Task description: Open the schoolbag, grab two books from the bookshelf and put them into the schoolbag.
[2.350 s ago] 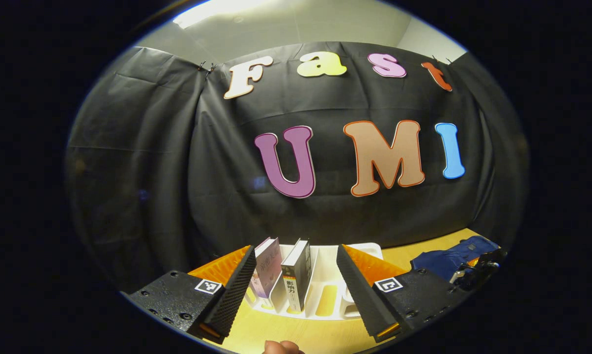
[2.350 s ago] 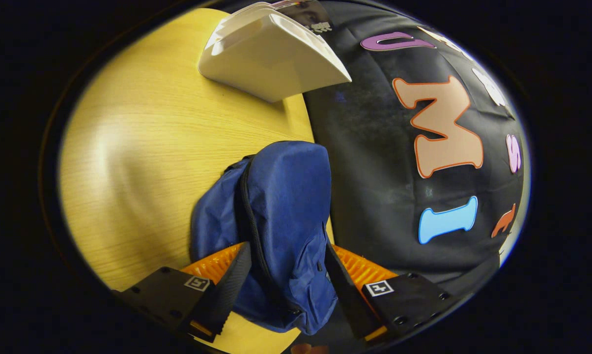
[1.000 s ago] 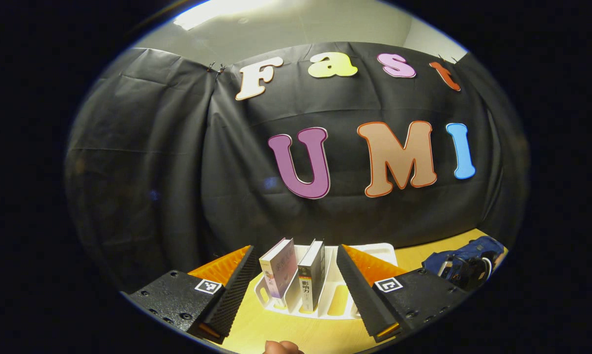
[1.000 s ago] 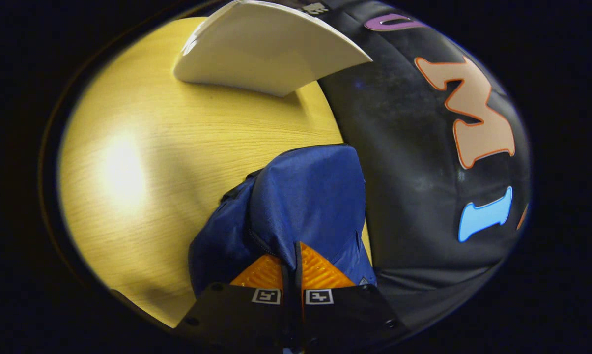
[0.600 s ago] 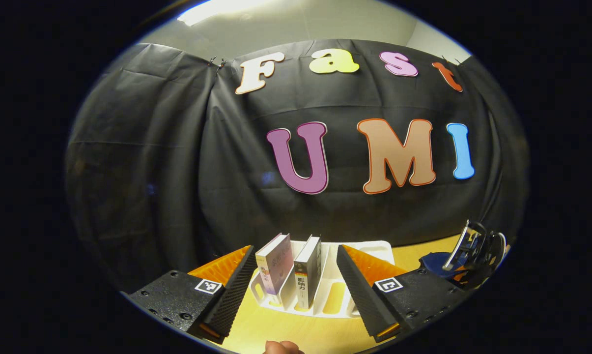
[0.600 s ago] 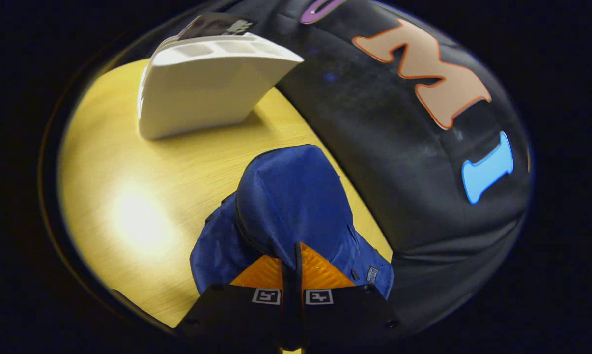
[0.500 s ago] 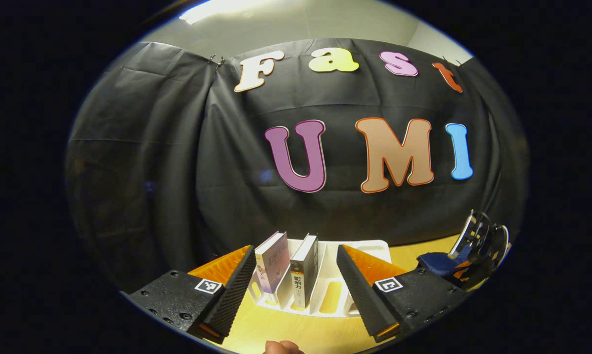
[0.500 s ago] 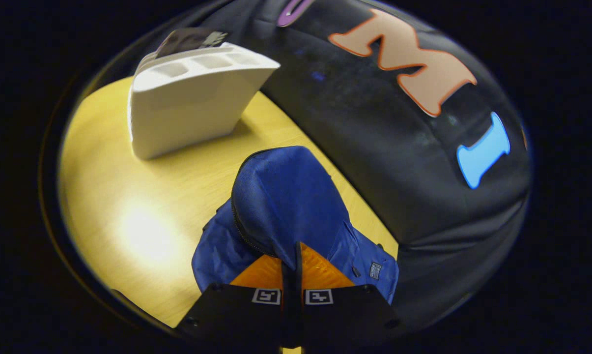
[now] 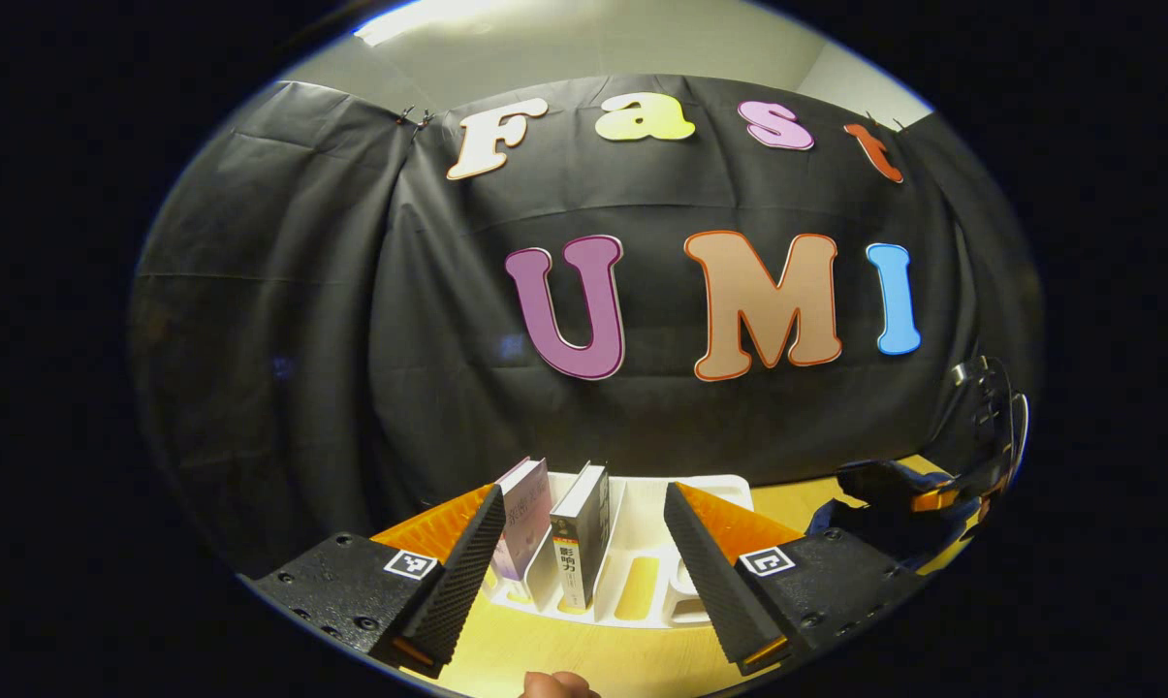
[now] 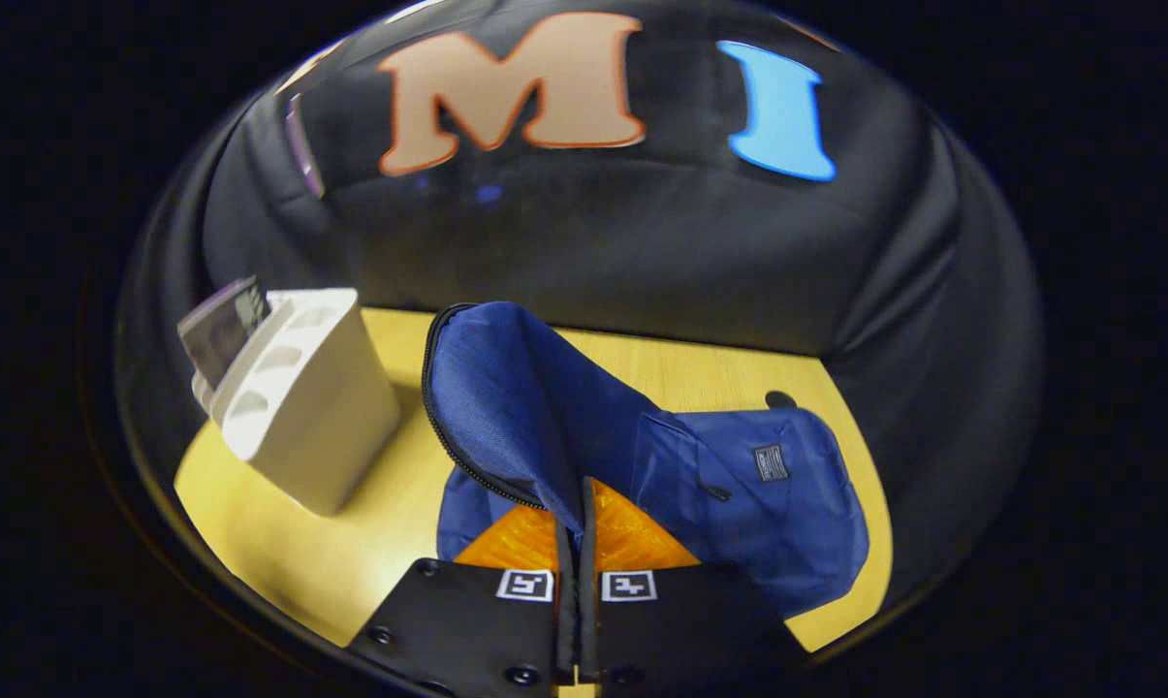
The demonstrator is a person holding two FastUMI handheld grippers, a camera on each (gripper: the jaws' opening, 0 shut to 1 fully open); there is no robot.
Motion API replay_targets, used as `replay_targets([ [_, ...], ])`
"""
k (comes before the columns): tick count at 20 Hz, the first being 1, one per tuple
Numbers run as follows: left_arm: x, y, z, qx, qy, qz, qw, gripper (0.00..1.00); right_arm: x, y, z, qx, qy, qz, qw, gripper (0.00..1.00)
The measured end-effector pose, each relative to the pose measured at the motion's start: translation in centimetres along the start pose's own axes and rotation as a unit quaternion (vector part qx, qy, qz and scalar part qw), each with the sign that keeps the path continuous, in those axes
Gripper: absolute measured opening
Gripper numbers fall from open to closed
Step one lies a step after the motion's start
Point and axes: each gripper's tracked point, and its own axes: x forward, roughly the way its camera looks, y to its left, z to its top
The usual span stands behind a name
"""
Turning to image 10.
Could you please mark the black backdrop cloth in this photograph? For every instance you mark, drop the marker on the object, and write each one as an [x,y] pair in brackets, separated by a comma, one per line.
[593,242]

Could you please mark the black book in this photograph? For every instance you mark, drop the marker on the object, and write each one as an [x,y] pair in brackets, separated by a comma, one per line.
[220,339]

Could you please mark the pink cover book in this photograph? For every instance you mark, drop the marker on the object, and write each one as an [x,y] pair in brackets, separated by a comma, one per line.
[205,299]

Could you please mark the white plastic bookshelf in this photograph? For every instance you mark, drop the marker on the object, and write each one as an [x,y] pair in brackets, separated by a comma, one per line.
[312,417]

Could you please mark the blue schoolbag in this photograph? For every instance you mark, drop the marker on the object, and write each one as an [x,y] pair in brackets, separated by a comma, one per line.
[516,388]

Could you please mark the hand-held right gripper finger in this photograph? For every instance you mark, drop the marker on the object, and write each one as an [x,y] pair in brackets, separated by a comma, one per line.
[567,620]
[589,620]

